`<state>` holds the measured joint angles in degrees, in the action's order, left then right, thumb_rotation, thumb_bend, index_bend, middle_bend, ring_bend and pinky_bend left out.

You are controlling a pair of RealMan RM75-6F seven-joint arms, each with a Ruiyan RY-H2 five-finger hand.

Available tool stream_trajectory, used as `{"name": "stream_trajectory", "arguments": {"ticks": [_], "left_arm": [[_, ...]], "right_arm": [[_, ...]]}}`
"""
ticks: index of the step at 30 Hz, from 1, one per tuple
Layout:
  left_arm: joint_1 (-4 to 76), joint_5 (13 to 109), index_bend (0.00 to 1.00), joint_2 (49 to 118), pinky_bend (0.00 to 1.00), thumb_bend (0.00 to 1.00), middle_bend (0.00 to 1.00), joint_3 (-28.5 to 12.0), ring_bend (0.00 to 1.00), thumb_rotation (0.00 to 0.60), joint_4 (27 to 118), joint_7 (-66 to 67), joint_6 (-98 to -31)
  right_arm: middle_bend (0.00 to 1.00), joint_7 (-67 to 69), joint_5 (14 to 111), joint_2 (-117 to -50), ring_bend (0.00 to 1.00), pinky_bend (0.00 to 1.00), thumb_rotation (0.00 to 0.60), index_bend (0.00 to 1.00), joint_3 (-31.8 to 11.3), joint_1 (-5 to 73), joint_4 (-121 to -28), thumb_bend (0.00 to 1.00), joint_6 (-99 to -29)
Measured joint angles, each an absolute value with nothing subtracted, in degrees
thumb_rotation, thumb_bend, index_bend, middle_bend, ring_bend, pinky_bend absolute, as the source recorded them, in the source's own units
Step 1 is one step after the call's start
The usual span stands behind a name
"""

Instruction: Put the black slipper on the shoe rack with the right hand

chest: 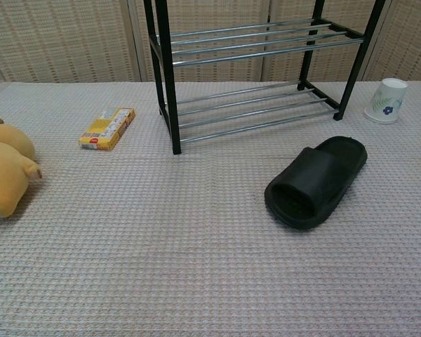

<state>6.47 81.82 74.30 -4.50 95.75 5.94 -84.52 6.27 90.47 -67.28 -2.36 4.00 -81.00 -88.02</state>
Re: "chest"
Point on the yellow cardboard box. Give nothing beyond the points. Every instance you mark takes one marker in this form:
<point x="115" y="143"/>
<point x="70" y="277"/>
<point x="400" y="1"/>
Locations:
<point x="107" y="128"/>

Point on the woven folding screen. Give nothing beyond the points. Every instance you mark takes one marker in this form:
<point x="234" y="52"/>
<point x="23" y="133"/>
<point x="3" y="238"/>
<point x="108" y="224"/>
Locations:
<point x="63" y="38"/>

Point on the yellow plush toy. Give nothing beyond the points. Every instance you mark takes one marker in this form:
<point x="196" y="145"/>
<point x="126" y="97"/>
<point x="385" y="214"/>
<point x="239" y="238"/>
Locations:
<point x="3" y="168"/>

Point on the white floral paper cup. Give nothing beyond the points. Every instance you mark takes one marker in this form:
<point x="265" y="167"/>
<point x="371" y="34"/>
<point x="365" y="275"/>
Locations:
<point x="386" y="102"/>

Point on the black metal shoe rack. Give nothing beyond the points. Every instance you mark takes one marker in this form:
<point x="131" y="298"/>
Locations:
<point x="168" y="70"/>

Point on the black rubber slipper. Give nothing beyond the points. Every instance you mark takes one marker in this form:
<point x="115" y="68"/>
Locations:
<point x="312" y="182"/>

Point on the beige waffle tablecloth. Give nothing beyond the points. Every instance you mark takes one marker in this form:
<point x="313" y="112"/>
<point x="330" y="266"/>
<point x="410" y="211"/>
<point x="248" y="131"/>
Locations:
<point x="161" y="245"/>

